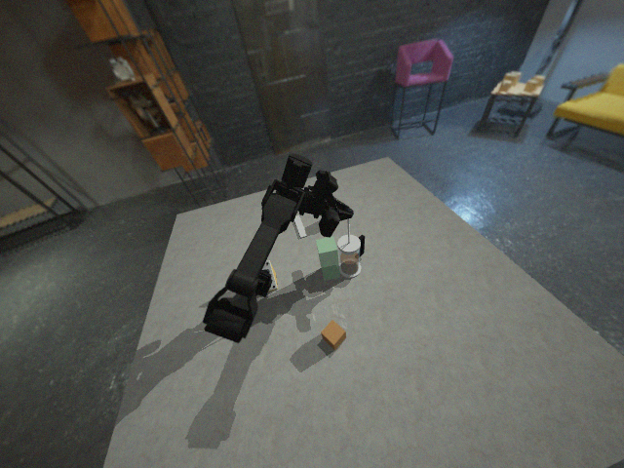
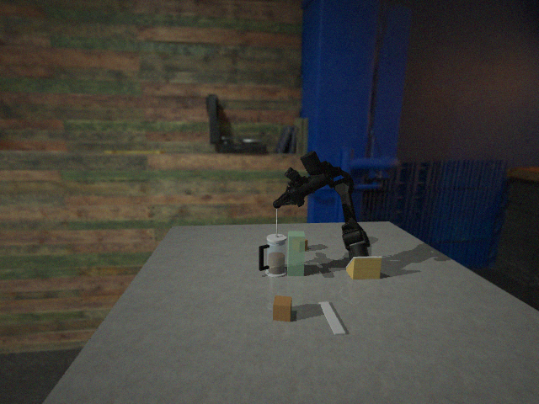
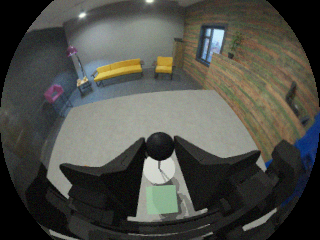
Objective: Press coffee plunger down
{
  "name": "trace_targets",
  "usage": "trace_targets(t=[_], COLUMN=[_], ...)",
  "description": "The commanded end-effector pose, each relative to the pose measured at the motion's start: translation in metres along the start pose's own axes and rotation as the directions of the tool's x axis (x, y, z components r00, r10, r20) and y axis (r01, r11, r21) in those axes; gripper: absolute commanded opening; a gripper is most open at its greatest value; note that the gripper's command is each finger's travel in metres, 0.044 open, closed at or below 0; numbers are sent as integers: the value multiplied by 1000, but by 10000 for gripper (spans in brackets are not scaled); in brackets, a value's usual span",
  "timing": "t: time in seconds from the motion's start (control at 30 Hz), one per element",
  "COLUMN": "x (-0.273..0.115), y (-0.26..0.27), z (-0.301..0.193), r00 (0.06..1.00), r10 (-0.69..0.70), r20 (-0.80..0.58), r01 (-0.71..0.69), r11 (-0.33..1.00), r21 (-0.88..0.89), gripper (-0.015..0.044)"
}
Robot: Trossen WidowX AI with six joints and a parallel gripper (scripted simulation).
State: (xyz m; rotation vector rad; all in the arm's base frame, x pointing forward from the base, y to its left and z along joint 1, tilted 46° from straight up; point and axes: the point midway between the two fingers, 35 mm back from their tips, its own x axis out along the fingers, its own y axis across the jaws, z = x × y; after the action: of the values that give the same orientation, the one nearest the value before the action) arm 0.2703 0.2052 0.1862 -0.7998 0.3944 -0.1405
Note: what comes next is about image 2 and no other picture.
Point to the glass french press with black handle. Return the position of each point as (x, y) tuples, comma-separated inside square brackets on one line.
[(276, 253)]

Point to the grey flat bar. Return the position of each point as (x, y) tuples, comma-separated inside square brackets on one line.
[(331, 318)]

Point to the pale green rectangular block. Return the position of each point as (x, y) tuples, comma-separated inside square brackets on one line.
[(296, 253)]

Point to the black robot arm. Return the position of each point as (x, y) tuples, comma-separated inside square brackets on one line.
[(323, 173)]

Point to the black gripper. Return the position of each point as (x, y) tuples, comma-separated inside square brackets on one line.
[(296, 195)]

